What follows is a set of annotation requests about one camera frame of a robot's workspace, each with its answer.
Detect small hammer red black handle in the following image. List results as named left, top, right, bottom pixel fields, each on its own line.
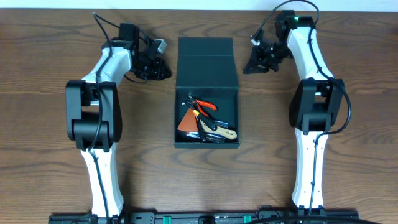
left=188, top=96, right=207, bottom=142

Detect red black cutting pliers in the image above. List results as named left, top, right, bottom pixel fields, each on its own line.
left=182, top=95, right=218, bottom=117

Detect orange scraper wooden handle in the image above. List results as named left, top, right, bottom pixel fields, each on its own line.
left=177, top=109, right=238, bottom=140

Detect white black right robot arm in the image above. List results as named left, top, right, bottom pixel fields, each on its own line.
left=243, top=10, right=346, bottom=215

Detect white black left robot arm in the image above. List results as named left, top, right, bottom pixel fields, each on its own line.
left=65, top=23, right=171, bottom=223

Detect black gift box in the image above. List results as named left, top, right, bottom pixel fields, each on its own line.
left=174, top=37, right=240, bottom=149

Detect blue drill bit set case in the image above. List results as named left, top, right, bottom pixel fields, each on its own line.
left=185, top=120, right=229, bottom=144

